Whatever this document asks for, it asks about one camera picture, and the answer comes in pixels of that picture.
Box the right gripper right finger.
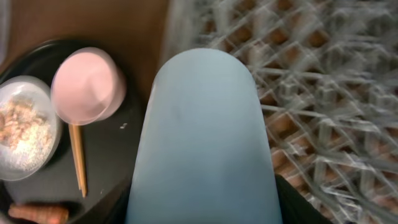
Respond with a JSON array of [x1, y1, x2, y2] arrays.
[[275, 174, 332, 224]]

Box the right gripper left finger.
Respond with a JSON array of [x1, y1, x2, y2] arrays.
[[103, 182, 131, 224]]

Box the wooden chopstick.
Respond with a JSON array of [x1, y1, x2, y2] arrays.
[[68, 124, 81, 190], [72, 124, 88, 198]]

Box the blue cup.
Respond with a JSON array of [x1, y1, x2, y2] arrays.
[[126, 49, 282, 223]]

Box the pink bowl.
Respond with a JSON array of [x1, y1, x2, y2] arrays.
[[50, 47, 127, 126]]

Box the grey dishwasher rack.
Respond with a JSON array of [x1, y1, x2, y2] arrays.
[[163, 0, 397, 223]]

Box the round black serving tray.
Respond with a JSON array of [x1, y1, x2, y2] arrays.
[[0, 39, 150, 224]]

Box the orange carrot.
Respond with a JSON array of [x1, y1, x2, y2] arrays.
[[8, 205, 69, 224]]

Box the grey plate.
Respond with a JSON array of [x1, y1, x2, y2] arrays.
[[1, 76, 62, 181]]

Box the peanut shells and rice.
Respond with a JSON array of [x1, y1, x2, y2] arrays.
[[1, 98, 53, 171]]

